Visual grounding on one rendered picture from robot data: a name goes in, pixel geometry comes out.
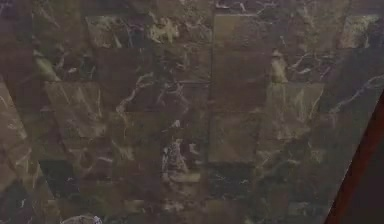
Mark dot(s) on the pale grey round object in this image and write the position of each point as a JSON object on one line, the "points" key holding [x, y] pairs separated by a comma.
{"points": [[81, 220]]}

